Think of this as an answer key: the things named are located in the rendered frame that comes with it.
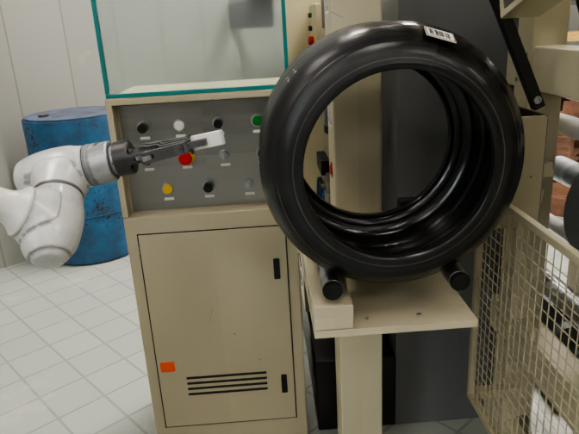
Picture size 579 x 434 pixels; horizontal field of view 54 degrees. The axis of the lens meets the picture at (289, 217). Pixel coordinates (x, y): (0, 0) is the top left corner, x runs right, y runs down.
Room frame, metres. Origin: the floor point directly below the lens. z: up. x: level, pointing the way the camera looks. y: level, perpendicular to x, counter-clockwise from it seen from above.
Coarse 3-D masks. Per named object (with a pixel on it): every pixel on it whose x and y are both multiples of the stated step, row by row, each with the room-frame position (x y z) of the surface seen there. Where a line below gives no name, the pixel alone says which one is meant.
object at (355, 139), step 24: (336, 0) 1.48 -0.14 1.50; (360, 0) 1.49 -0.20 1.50; (336, 24) 1.48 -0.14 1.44; (336, 96) 1.48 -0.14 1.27; (360, 96) 1.49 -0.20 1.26; (336, 120) 1.48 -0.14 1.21; (360, 120) 1.49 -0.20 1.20; (336, 144) 1.48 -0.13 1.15; (360, 144) 1.48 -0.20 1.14; (336, 168) 1.48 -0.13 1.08; (360, 168) 1.49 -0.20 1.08; (336, 192) 1.48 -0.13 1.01; (360, 192) 1.49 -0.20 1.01; (360, 336) 1.48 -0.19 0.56; (336, 360) 1.58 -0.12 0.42; (360, 360) 1.48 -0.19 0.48; (336, 384) 1.60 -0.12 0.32; (360, 384) 1.48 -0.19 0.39; (360, 408) 1.48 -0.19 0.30; (360, 432) 1.48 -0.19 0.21
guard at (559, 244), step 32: (512, 224) 1.31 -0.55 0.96; (480, 256) 1.51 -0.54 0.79; (512, 256) 1.30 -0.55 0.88; (576, 256) 1.01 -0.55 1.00; (480, 288) 1.51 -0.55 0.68; (512, 288) 1.28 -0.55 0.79; (544, 288) 1.13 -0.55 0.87; (512, 352) 1.25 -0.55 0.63; (544, 352) 1.10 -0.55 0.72; (480, 384) 1.45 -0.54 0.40; (480, 416) 1.41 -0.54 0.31; (544, 416) 1.07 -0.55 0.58; (576, 416) 0.95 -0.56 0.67
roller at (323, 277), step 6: (318, 264) 1.23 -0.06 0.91; (318, 270) 1.21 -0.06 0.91; (324, 270) 1.18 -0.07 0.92; (324, 276) 1.15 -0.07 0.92; (330, 276) 1.14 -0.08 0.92; (336, 276) 1.15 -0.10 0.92; (324, 282) 1.13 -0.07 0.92; (330, 282) 1.11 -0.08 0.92; (336, 282) 1.11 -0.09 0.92; (324, 288) 1.11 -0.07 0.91; (330, 288) 1.11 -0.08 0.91; (336, 288) 1.11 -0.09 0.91; (342, 288) 1.11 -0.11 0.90; (324, 294) 1.11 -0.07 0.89; (330, 294) 1.11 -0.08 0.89; (336, 294) 1.11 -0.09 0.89
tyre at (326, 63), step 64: (320, 64) 1.12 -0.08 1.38; (384, 64) 1.10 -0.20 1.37; (448, 64) 1.11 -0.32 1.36; (448, 128) 1.40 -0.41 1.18; (512, 128) 1.12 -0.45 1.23; (448, 192) 1.37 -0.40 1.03; (512, 192) 1.13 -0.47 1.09; (320, 256) 1.11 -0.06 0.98; (384, 256) 1.11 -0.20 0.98; (448, 256) 1.11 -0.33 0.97
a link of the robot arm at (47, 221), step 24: (0, 192) 1.02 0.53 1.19; (24, 192) 1.04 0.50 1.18; (48, 192) 1.06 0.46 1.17; (72, 192) 1.10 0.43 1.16; (0, 216) 1.00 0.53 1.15; (24, 216) 1.00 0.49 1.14; (48, 216) 1.02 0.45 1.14; (72, 216) 1.05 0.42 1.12; (24, 240) 0.99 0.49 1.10; (48, 240) 0.99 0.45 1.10; (72, 240) 1.02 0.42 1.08; (48, 264) 1.00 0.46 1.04
